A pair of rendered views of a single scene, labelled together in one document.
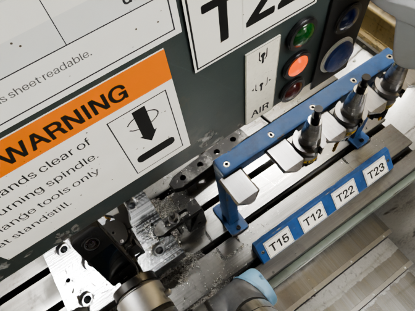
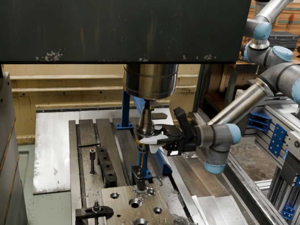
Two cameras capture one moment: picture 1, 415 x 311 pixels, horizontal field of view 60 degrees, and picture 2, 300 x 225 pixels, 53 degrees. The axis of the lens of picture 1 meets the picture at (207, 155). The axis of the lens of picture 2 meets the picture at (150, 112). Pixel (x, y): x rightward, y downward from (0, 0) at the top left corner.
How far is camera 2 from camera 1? 106 cm
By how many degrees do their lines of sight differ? 63
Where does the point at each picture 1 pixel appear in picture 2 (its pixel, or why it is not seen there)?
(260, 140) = (142, 104)
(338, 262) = not seen: hidden behind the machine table
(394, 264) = (181, 158)
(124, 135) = not seen: hidden behind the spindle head
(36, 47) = not seen: outside the picture
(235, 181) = (156, 115)
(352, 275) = (181, 170)
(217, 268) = (166, 189)
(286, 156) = (152, 103)
